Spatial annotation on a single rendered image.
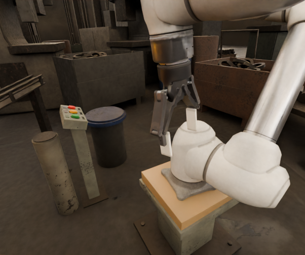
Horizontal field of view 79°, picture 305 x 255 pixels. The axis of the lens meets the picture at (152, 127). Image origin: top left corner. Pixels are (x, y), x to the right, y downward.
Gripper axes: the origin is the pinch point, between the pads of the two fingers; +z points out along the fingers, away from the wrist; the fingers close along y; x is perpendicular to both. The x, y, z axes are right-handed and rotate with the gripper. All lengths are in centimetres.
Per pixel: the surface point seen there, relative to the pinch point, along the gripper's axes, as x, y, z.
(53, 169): 70, -14, 30
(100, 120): 83, 29, 24
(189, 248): 3, 4, 63
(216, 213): -6.7, 10.2, 38.5
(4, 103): 94, -15, -4
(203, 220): -4.3, 4.1, 37.5
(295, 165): -30, 113, 83
